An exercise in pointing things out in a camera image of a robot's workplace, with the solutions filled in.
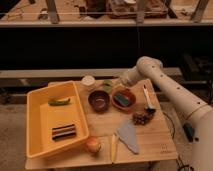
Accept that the black cable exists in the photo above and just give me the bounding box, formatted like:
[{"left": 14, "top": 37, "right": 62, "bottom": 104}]
[{"left": 162, "top": 111, "right": 194, "bottom": 171}]

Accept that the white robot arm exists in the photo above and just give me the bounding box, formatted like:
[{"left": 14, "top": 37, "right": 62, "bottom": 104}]
[{"left": 120, "top": 56, "right": 213, "bottom": 171}]

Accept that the blue sponge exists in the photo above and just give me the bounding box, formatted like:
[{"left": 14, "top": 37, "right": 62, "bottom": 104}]
[{"left": 114, "top": 93, "right": 130, "bottom": 107}]

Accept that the orange clay bowl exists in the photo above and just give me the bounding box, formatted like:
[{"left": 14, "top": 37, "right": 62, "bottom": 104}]
[{"left": 112, "top": 89, "right": 136, "bottom": 113}]

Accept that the white cup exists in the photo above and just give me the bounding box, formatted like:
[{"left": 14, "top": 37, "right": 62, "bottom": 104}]
[{"left": 81, "top": 75, "right": 95, "bottom": 91}]

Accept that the purple grapes toy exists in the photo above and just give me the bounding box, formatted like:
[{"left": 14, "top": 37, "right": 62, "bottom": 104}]
[{"left": 132, "top": 113, "right": 154, "bottom": 125}]

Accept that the black device on floor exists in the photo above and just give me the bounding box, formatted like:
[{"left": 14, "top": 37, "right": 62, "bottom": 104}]
[{"left": 183, "top": 123, "right": 194, "bottom": 142}]

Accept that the grey cloth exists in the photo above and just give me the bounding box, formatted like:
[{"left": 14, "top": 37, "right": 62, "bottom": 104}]
[{"left": 116, "top": 120, "right": 139, "bottom": 154}]

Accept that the red yellow apple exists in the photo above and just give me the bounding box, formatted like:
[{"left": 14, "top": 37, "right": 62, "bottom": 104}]
[{"left": 85, "top": 136, "right": 101, "bottom": 154}]

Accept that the dark purple bowl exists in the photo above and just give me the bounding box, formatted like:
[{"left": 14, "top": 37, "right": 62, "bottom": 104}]
[{"left": 88, "top": 90, "right": 110, "bottom": 112}]

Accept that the wooden table board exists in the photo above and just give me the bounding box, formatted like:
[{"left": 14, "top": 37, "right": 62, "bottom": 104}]
[{"left": 26, "top": 81, "right": 177, "bottom": 170}]

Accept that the green plastic cup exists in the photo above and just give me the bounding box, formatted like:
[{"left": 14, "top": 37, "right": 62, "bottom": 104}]
[{"left": 103, "top": 80, "right": 113, "bottom": 93}]

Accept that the striped black block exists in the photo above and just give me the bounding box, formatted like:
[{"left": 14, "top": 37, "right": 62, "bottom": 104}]
[{"left": 52, "top": 124, "right": 77, "bottom": 140}]

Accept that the yellow plastic bin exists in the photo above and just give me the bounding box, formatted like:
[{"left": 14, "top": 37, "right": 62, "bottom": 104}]
[{"left": 26, "top": 81, "right": 89, "bottom": 158}]

